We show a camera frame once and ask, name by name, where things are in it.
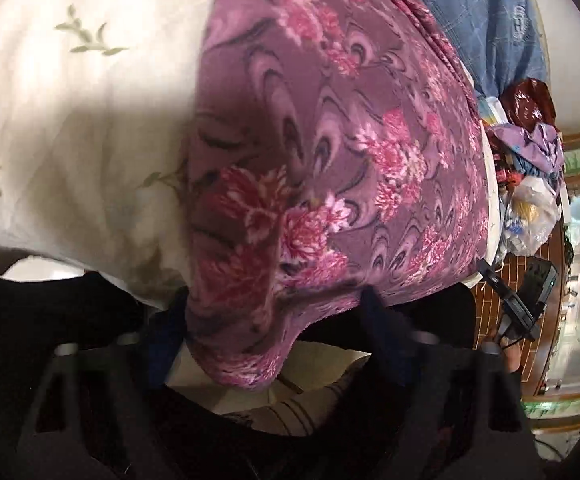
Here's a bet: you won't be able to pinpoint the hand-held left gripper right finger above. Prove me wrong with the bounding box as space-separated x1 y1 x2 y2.
360 287 546 480

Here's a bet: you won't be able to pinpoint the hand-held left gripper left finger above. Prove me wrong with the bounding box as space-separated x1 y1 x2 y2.
17 285 191 480

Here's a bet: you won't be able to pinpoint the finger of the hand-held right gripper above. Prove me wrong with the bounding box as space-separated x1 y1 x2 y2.
477 258 510 302

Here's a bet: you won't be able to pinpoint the purple floral garment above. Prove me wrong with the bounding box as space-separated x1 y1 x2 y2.
182 0 491 391

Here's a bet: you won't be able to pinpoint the clear plastic bag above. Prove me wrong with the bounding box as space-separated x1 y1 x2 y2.
500 175 563 258

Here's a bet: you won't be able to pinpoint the blue cloth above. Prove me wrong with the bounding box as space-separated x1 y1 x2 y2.
512 157 546 178

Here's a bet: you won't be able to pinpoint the person's dark pants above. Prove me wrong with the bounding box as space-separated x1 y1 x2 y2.
0 260 481 480

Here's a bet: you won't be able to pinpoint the purple cloth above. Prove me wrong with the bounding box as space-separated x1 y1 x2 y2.
487 121 566 171

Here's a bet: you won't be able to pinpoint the dark red plastic bag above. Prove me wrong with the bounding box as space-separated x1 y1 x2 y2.
499 77 557 128

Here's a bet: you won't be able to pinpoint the white leaf-print bedsheet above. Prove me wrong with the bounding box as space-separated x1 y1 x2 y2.
0 0 231 311

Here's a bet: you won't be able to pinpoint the blue plaid quilt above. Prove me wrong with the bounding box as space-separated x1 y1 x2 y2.
385 0 548 98

